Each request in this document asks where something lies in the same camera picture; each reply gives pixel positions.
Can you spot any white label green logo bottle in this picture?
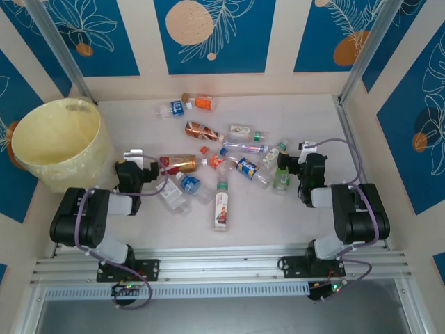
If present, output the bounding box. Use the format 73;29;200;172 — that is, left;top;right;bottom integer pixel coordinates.
259;138;290;171

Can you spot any green label clear bottle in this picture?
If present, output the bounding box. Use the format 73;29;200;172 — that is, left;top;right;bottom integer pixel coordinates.
270;166;292;196

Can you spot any clear bottle white nutrition label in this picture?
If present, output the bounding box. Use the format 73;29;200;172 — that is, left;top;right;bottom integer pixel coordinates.
154;179;193;217

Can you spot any red gold label bottle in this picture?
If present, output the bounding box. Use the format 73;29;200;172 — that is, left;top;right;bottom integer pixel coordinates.
159;154;198;175

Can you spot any clear purple label bottle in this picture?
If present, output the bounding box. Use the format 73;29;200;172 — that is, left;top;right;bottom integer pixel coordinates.
222;138;269;155

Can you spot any blue yellow label bottle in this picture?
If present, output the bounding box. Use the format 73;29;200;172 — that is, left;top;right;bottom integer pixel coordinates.
229;156;273;189

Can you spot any white label green cap bottle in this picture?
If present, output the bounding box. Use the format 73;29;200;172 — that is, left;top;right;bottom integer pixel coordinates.
227;124;270;143

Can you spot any translucent yellow plastic bin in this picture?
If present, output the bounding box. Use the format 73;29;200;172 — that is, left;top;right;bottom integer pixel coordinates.
11;98;113;194

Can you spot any copper brown label bottle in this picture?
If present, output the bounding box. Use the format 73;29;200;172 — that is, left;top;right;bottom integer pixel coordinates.
184;120;226;143

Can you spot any small orange red label bottle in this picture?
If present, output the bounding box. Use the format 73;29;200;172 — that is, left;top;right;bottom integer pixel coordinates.
201;152;234;173

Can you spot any blue label white cap bottle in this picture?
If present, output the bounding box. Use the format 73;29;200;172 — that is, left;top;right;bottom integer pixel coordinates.
155;100;194;120

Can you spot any orange label brown cap bottle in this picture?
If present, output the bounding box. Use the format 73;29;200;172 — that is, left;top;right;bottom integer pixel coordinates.
181;92;218;111

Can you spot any control circuit board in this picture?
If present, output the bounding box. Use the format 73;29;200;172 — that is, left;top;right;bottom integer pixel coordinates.
308;280;346;302
110;282;144;297

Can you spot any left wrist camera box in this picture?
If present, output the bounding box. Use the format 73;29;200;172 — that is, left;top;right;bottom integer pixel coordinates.
122;148;145;167

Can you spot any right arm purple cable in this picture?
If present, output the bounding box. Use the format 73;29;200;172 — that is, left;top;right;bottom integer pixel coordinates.
302;138;380;303

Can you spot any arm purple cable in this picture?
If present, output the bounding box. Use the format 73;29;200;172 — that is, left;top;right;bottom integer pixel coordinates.
74;154;170;310
302;138;380;303

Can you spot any aluminium side rail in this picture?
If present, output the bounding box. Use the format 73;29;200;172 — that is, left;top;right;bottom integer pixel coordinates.
332;94;390;250

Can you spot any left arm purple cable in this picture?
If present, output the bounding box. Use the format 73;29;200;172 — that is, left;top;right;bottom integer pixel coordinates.
74;154;170;310

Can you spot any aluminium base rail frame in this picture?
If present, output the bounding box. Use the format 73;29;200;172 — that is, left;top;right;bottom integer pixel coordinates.
30;243;414;289

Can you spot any white slotted cable duct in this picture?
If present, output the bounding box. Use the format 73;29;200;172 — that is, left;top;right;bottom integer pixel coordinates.
44;281;311;301

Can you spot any aluminium frame post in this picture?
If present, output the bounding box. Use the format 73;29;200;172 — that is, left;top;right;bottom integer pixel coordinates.
24;0;97;104
339;0;399;104

